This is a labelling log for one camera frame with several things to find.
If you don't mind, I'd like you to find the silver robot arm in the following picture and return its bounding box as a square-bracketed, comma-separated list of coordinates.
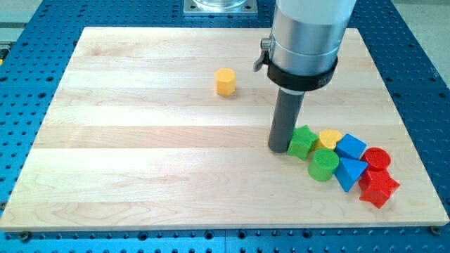
[271, 0, 356, 76]

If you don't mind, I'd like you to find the yellow hexagon block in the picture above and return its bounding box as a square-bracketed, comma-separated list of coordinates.
[214, 68, 236, 96]

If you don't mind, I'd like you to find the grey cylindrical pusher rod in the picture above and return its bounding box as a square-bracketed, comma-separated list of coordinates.
[268, 88, 304, 153]

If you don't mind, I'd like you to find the green star block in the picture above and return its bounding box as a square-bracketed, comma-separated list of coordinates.
[287, 125, 319, 160]

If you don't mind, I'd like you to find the light wooden board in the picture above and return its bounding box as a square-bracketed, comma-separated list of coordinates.
[1, 27, 449, 232]

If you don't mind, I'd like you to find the yellow heart block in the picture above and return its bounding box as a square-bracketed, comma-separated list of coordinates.
[314, 129, 344, 150]

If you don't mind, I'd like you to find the green cylinder block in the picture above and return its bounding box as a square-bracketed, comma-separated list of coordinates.
[308, 148, 340, 182]

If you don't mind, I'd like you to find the blue cube block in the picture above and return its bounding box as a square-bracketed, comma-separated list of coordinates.
[335, 134, 366, 160]

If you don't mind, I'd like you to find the blue triangle block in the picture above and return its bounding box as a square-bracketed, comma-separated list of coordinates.
[334, 157, 368, 193]

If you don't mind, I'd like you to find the red cylinder block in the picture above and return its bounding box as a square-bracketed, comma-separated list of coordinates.
[361, 147, 391, 171]

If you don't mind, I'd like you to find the red star block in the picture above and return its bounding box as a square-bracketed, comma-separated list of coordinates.
[359, 170, 400, 209]

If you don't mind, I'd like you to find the blue perforated table plate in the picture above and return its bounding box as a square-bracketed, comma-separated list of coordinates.
[1, 1, 449, 252]

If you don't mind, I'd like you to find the black clamp ring with lever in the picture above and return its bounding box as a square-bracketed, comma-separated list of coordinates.
[252, 36, 339, 93]

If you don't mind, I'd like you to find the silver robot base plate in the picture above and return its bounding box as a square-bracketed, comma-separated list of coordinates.
[183, 0, 258, 16]

